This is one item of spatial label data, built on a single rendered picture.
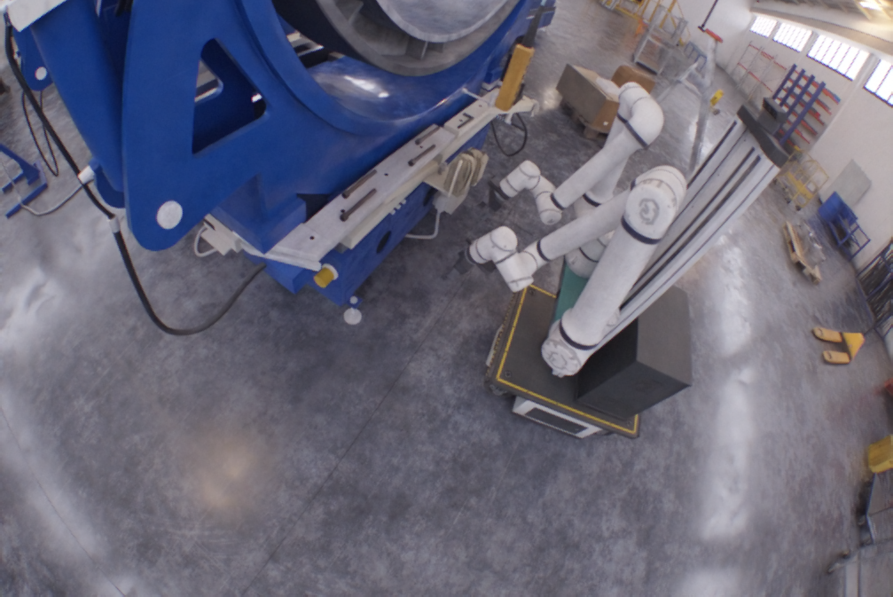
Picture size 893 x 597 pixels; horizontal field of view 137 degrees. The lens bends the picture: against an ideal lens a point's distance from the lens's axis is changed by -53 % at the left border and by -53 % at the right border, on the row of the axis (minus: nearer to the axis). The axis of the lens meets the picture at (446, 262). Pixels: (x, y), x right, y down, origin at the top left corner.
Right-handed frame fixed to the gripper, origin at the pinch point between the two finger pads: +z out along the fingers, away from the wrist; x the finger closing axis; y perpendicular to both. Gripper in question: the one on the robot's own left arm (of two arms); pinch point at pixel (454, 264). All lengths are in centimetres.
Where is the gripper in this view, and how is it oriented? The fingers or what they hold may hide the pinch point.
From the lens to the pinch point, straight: 148.3
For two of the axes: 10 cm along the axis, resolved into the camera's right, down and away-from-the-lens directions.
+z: -5.0, 2.7, 8.2
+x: -5.2, 6.7, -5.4
